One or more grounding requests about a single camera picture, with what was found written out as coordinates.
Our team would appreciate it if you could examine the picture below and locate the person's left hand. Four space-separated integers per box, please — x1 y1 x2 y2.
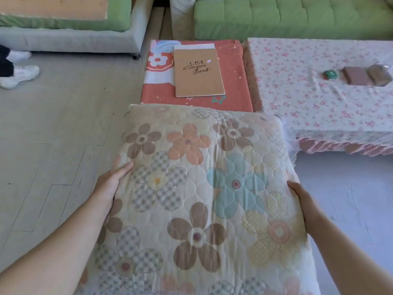
92 161 135 214

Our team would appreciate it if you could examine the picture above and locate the small wooden box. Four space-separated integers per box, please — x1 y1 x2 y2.
366 64 393 87

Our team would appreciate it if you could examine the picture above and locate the orange cartoon tablecloth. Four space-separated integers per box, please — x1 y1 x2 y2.
140 39 254 113

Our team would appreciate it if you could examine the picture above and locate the green cushioned white sofa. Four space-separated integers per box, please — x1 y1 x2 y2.
169 0 393 43

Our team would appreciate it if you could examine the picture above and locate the small brown notebook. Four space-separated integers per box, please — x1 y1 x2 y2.
341 66 373 87

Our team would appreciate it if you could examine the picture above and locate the frilled pastel flower cushion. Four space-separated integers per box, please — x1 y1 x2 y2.
75 104 321 295

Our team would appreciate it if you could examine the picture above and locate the green seated side sofa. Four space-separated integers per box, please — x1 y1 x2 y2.
0 0 154 61

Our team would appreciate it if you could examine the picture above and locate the person's right forearm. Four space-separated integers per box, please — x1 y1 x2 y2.
307 211 393 295

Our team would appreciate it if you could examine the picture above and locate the brown spiral sketchbook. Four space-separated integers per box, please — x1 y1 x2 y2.
173 43 226 98

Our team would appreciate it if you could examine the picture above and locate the light wooden board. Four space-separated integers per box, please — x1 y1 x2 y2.
0 0 109 20

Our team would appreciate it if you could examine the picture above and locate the floral pink-frilled tablecloth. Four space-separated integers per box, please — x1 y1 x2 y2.
242 37 393 158

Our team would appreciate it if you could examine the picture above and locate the person's left forearm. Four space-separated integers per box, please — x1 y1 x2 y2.
0 195 111 295

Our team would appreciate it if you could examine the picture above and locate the person's right hand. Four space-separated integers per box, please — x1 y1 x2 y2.
287 180 323 236

